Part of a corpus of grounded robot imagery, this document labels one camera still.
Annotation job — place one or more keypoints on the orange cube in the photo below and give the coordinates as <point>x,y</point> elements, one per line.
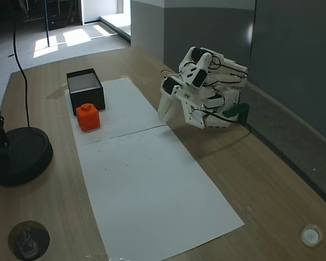
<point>89,118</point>

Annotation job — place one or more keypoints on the dark brown open box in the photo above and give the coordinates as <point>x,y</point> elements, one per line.
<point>87,95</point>

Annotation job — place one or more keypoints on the small white paper sheet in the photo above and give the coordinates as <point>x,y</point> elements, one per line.
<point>125,108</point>

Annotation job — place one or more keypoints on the green table clamp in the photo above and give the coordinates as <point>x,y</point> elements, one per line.
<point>237,110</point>

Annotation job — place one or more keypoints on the large white paper sheet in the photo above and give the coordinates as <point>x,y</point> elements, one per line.
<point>152,190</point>

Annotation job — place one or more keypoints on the black thin pole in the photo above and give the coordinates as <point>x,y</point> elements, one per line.
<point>47,24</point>

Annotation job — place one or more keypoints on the black round lamp base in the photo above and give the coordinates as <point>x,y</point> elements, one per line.
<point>21,157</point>

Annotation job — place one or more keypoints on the white round cap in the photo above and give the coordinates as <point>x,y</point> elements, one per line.
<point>311,235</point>

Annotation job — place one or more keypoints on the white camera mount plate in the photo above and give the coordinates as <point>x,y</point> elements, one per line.
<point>193,111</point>

